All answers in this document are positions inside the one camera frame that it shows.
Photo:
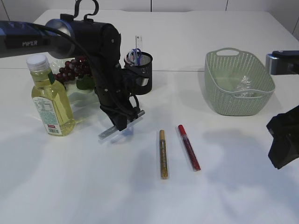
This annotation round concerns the gold glitter pen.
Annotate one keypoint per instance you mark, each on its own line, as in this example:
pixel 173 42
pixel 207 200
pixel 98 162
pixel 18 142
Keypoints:
pixel 164 173

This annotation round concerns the yellow oil bottle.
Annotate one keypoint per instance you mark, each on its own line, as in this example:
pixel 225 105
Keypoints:
pixel 50 98

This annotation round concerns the clear plastic ruler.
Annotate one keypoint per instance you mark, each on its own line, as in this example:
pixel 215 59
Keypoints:
pixel 138 42

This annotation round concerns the purple artificial grape bunch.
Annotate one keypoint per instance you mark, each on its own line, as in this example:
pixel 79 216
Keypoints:
pixel 75 71

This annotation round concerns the red glitter pen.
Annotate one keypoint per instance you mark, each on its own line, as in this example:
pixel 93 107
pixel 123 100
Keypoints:
pixel 192 157

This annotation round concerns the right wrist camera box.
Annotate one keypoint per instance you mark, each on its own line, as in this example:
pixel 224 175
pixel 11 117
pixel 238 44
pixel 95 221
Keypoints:
pixel 282 62

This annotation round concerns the silver glitter pen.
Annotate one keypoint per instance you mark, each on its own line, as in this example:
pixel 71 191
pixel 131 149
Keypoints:
pixel 114 129

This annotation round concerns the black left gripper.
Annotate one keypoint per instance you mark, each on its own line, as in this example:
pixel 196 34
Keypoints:
pixel 119 118

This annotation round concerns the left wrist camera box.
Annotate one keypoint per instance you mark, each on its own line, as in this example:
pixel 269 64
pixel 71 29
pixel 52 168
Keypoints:
pixel 137 77

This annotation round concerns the green ruffled glass plate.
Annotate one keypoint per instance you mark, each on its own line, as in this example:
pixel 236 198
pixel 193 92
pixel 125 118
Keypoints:
pixel 79 97

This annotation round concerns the clear plastic sheet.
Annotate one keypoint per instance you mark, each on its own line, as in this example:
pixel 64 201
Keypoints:
pixel 243 87

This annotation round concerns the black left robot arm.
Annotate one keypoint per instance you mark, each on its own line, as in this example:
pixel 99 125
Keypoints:
pixel 98 42

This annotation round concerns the blue capped scissors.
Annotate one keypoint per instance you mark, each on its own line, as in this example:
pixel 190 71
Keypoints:
pixel 135 57

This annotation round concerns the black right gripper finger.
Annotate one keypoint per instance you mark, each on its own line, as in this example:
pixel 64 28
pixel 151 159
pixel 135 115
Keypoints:
pixel 284 129

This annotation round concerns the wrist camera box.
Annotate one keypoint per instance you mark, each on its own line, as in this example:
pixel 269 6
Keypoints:
pixel 137 77
pixel 282 62

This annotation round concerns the green plastic woven basket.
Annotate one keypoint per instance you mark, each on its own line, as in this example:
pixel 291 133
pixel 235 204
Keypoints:
pixel 224 72

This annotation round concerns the pink capped scissors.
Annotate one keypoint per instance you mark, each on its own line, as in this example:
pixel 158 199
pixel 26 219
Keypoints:
pixel 128 60

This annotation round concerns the black mesh pen holder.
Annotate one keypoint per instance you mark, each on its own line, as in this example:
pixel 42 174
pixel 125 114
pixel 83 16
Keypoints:
pixel 146 62

